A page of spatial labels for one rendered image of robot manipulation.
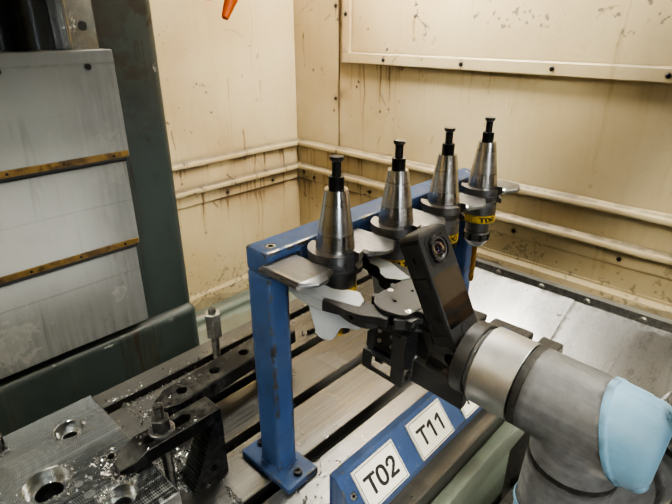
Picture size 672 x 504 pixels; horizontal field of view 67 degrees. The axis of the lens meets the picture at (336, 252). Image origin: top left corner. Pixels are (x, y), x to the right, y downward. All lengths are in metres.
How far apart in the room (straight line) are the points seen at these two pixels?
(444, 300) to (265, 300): 0.21
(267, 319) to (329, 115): 1.13
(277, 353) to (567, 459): 0.33
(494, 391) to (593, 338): 0.83
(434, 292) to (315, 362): 0.49
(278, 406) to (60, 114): 0.58
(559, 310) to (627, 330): 0.14
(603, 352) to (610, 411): 0.81
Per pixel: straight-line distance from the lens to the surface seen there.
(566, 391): 0.45
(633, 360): 1.25
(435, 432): 0.77
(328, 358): 0.94
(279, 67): 1.69
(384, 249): 0.59
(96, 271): 1.03
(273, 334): 0.60
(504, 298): 1.34
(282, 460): 0.73
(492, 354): 0.46
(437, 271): 0.48
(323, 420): 0.82
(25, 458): 0.73
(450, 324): 0.48
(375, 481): 0.69
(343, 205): 0.54
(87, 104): 0.96
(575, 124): 1.25
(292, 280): 0.52
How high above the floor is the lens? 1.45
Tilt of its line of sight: 24 degrees down
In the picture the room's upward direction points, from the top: straight up
